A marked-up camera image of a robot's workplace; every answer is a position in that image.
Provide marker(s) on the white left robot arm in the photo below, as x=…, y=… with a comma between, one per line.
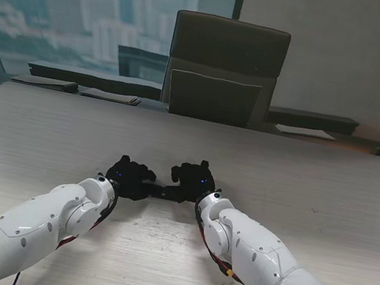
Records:
x=35, y=230

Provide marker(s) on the dark grey folder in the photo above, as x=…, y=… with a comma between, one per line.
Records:
x=44, y=82

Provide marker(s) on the long dark low bench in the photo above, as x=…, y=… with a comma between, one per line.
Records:
x=95, y=78

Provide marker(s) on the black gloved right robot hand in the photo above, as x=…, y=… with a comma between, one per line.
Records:
x=192, y=182

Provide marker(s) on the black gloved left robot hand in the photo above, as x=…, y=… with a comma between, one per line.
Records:
x=130, y=180

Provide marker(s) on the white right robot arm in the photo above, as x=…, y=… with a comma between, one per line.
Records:
x=283, y=262

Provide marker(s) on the dark office chair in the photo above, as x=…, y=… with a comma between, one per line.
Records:
x=225, y=54

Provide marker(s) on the grey paper stack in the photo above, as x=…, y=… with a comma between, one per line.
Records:
x=110, y=96

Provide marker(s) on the white paper sheet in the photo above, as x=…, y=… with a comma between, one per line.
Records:
x=303, y=132

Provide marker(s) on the short dark low bench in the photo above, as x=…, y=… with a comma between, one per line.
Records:
x=309, y=119

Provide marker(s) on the black remote control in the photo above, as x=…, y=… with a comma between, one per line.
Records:
x=162, y=191

